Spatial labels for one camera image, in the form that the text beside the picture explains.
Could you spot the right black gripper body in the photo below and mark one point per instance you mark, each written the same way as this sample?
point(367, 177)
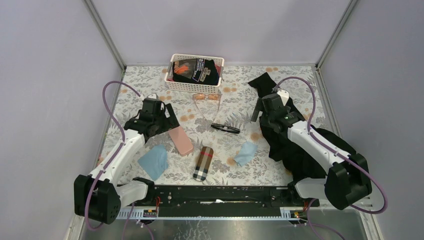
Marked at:
point(265, 118)

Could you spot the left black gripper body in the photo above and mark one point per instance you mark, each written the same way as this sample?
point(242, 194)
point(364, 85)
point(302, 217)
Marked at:
point(161, 126)

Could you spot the pink glasses case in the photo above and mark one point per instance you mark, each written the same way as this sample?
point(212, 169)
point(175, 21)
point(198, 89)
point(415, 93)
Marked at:
point(181, 141)

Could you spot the blue cleaning cloth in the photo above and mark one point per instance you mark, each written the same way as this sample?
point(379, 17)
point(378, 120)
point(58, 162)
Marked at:
point(155, 161)
point(246, 153)

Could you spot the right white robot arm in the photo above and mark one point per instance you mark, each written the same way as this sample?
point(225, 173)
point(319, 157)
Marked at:
point(322, 164)

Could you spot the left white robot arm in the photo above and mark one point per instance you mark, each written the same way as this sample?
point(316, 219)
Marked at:
point(98, 196)

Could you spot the orange lens sunglasses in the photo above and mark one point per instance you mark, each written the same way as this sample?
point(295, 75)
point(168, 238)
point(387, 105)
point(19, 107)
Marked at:
point(208, 105)

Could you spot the white plastic basket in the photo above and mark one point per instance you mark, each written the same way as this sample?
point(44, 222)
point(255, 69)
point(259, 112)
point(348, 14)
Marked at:
point(193, 88)

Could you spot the plaid glasses case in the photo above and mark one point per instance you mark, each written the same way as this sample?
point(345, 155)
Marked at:
point(203, 164)

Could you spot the black packaged items in basket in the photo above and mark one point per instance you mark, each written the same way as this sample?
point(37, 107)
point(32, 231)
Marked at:
point(195, 71)

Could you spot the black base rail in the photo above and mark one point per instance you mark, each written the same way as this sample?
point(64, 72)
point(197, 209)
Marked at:
point(222, 201)

